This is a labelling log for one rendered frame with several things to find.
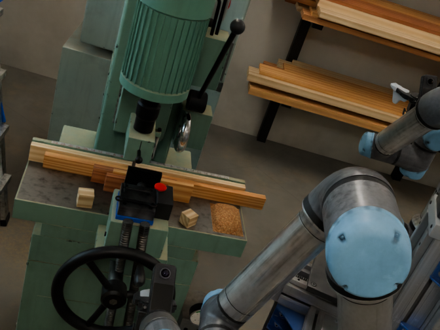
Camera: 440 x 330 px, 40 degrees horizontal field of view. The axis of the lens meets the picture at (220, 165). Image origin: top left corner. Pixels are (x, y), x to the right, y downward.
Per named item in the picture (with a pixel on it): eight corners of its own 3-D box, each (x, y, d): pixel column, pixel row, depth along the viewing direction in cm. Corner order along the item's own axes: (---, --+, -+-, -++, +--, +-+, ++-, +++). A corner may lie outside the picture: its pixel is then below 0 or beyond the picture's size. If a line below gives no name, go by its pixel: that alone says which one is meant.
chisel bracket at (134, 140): (121, 164, 156) (128, 137, 151) (124, 137, 167) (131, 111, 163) (149, 169, 157) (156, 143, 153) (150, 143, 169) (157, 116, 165)
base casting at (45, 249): (25, 259, 156) (30, 233, 151) (58, 146, 204) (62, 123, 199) (191, 286, 165) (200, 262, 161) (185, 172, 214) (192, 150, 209)
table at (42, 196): (1, 242, 140) (4, 222, 137) (26, 171, 166) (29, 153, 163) (245, 283, 153) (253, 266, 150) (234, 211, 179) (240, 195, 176)
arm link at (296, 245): (348, 129, 100) (187, 298, 122) (355, 162, 91) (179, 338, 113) (399, 165, 103) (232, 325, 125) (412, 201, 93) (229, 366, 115)
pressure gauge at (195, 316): (184, 329, 165) (192, 308, 161) (184, 319, 168) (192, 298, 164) (206, 332, 166) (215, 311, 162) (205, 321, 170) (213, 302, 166)
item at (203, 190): (42, 167, 159) (44, 154, 157) (43, 163, 161) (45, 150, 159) (261, 210, 172) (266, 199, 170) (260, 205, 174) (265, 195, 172)
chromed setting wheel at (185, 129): (172, 160, 170) (183, 122, 164) (172, 137, 180) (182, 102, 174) (183, 162, 171) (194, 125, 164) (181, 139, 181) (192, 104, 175)
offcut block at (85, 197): (76, 207, 149) (78, 194, 147) (76, 199, 152) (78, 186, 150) (91, 208, 150) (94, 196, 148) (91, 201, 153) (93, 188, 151)
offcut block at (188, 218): (187, 217, 159) (190, 208, 157) (195, 224, 158) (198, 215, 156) (178, 221, 157) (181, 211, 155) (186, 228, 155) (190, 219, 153)
